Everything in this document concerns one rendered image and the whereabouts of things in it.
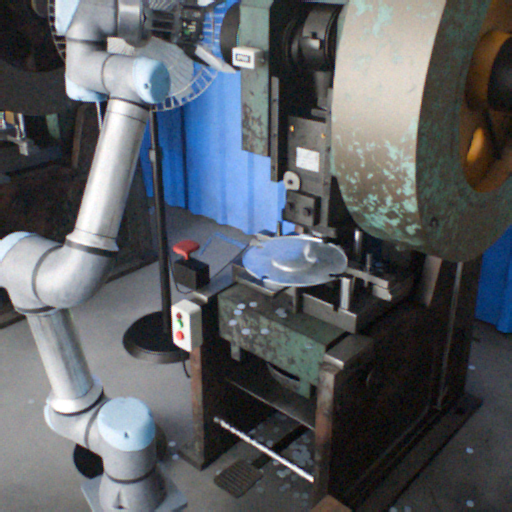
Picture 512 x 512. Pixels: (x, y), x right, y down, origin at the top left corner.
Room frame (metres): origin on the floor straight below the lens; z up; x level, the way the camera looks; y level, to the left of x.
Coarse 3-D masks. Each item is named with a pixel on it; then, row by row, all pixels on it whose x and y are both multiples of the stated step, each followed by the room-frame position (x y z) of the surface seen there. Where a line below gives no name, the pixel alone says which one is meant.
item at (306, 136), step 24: (288, 120) 1.74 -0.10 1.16; (312, 120) 1.69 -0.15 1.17; (288, 144) 1.74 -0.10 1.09; (312, 144) 1.68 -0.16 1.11; (288, 168) 1.73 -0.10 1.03; (312, 168) 1.68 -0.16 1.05; (288, 192) 1.69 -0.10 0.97; (312, 192) 1.68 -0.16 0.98; (288, 216) 1.69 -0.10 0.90; (312, 216) 1.64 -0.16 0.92; (336, 216) 1.67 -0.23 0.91
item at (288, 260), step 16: (272, 240) 1.79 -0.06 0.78; (288, 240) 1.79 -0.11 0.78; (304, 240) 1.79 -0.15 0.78; (320, 240) 1.78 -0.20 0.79; (256, 256) 1.68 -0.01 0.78; (272, 256) 1.68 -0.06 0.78; (288, 256) 1.67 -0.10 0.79; (304, 256) 1.67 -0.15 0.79; (320, 256) 1.68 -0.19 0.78; (336, 256) 1.68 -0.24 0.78; (256, 272) 1.59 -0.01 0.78; (272, 272) 1.59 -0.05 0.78; (288, 272) 1.59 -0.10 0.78; (304, 272) 1.59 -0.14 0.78; (320, 272) 1.59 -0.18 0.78; (336, 272) 1.59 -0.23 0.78
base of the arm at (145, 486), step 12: (156, 468) 1.14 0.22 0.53; (108, 480) 1.11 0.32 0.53; (120, 480) 1.09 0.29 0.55; (132, 480) 1.09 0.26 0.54; (144, 480) 1.10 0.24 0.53; (156, 480) 1.13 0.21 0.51; (108, 492) 1.10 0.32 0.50; (120, 492) 1.09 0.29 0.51; (132, 492) 1.09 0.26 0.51; (144, 492) 1.10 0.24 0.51; (156, 492) 1.11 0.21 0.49; (108, 504) 1.09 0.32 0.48; (120, 504) 1.09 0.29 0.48; (132, 504) 1.08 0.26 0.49; (144, 504) 1.09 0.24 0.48; (156, 504) 1.10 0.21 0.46
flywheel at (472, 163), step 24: (504, 0) 1.52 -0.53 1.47; (504, 24) 1.54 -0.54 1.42; (480, 48) 1.44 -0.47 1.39; (504, 48) 1.42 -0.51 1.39; (480, 72) 1.42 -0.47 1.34; (504, 72) 1.39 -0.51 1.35; (480, 96) 1.42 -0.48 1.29; (504, 96) 1.39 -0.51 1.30; (480, 120) 1.51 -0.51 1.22; (504, 120) 1.61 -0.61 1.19; (480, 144) 1.55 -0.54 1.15; (504, 144) 1.63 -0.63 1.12; (480, 168) 1.54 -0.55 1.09; (504, 168) 1.59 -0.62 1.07
